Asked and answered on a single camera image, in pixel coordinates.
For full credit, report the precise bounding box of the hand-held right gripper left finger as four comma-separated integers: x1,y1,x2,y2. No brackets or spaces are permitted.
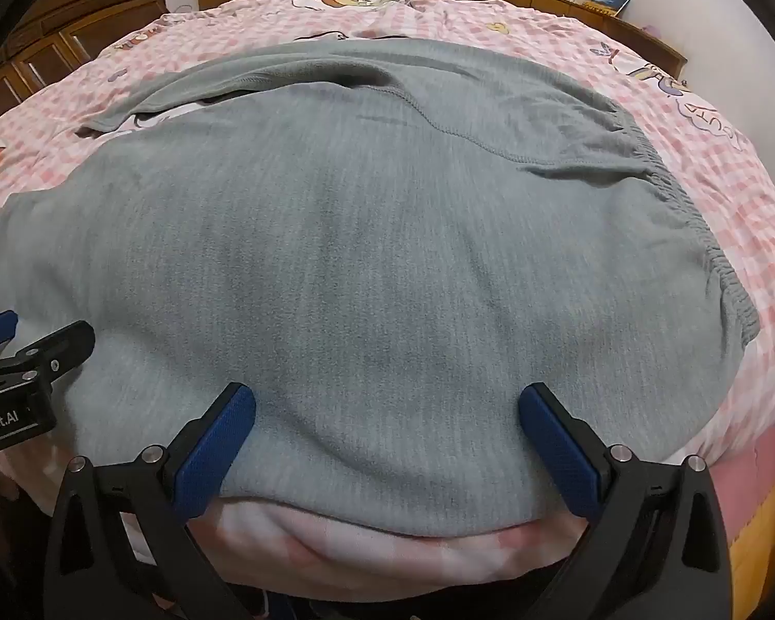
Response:
42,382,257,620

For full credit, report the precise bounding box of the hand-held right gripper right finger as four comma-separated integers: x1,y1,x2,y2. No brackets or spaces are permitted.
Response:
518,382,735,620

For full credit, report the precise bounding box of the grey towel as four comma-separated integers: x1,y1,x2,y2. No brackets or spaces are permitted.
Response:
0,37,762,538

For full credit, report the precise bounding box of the orange mattress side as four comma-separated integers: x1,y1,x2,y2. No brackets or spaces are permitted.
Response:
728,471,775,598

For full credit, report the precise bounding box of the wooden wardrobe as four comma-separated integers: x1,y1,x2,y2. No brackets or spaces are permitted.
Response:
0,0,170,136

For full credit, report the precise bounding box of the pink checked printed blanket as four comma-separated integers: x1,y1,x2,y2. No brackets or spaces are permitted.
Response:
0,0,775,595

